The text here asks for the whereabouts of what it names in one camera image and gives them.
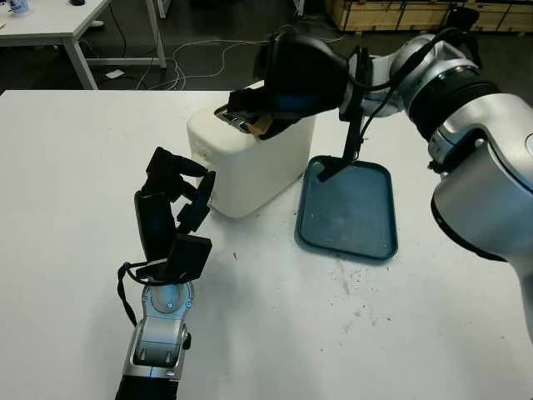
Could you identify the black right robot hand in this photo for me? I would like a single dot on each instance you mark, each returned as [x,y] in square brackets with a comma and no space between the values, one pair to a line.
[304,75]

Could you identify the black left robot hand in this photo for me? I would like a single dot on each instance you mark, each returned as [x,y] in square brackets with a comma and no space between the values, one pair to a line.
[152,221]

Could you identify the slice of brown bread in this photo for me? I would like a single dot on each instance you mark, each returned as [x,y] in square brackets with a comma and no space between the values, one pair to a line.
[262,125]

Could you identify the white two-slot toaster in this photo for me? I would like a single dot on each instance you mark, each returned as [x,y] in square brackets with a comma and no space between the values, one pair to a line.
[250,179]

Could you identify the dark blue plastic tray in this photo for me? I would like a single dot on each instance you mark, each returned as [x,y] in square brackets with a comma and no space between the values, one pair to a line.
[354,216]

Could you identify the wooden shipping crate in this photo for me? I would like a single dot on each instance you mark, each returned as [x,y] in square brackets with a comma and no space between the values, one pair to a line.
[383,16]

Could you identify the black waste bin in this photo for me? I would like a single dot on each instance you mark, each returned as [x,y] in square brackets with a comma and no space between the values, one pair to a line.
[462,16]

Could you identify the white shoe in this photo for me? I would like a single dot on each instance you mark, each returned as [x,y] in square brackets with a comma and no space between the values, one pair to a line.
[96,23]

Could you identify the white office desk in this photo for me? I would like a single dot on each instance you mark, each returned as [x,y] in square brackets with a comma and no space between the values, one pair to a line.
[41,25]

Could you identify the black computer mouse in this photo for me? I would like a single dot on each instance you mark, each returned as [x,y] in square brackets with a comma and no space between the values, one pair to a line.
[77,2]

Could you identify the white cup with blue print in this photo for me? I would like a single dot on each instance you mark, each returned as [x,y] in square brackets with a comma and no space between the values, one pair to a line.
[18,7]

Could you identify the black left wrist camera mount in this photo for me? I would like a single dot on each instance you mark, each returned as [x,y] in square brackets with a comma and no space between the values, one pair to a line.
[187,258]

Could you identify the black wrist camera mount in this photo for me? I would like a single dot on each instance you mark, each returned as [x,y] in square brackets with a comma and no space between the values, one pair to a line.
[354,125]
[187,258]

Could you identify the white table leg frame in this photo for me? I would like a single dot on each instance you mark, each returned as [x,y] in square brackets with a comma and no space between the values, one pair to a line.
[297,7]
[160,8]

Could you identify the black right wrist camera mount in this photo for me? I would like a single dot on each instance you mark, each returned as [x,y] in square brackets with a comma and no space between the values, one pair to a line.
[354,125]

